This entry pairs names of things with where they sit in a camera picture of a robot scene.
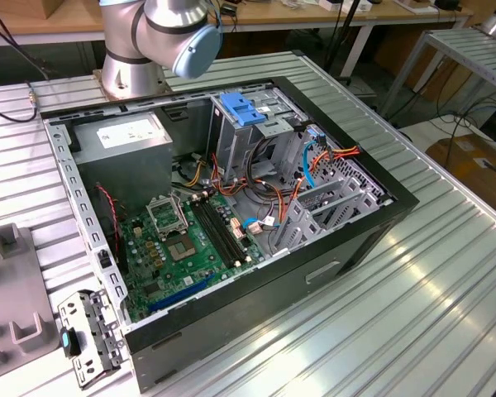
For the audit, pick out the CPU socket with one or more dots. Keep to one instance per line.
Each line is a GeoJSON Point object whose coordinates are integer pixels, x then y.
{"type": "Point", "coordinates": [182, 248]}

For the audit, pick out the black RAM slot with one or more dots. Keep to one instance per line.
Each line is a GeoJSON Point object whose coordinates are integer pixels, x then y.
{"type": "Point", "coordinates": [214, 233]}
{"type": "Point", "coordinates": [225, 229]}

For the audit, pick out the blue expansion slot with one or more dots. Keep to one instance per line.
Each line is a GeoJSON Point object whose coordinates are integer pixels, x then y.
{"type": "Point", "coordinates": [177, 296]}

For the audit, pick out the grey optical drive cage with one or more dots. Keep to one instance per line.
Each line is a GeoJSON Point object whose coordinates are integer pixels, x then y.
{"type": "Point", "coordinates": [235, 144]}

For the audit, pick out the small black case clip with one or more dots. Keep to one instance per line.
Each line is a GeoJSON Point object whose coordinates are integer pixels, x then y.
{"type": "Point", "coordinates": [103, 258]}

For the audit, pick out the brown cardboard box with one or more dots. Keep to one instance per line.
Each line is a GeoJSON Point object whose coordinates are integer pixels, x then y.
{"type": "Point", "coordinates": [471, 165]}

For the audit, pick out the grey power supply unit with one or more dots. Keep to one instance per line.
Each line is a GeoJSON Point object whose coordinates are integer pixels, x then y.
{"type": "Point", "coordinates": [124, 173]}

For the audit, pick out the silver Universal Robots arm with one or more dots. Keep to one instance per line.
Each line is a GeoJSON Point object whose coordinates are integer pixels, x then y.
{"type": "Point", "coordinates": [124, 66]}

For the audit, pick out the grey parts rack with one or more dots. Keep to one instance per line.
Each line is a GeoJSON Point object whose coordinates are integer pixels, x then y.
{"type": "Point", "coordinates": [20, 289]}

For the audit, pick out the blue plastic drive bracket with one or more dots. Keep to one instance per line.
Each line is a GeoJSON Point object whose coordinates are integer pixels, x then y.
{"type": "Point", "coordinates": [241, 109]}

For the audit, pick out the green motherboard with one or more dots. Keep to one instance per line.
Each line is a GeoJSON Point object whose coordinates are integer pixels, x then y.
{"type": "Point", "coordinates": [149, 273]}

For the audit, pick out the silver slot retainer bracket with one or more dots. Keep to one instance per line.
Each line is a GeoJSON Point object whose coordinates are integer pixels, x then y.
{"type": "Point", "coordinates": [105, 331]}

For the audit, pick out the metal slat side table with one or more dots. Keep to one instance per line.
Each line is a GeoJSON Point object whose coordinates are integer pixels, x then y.
{"type": "Point", "coordinates": [459, 49]}

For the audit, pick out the black latch teal button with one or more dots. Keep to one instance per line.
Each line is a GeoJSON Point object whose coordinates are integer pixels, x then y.
{"type": "Point", "coordinates": [67, 341]}

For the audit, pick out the black computer mouse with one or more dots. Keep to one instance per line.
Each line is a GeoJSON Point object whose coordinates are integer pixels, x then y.
{"type": "Point", "coordinates": [447, 4]}

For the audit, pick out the black open PC case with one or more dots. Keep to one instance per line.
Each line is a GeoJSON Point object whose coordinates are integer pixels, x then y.
{"type": "Point", "coordinates": [231, 322]}

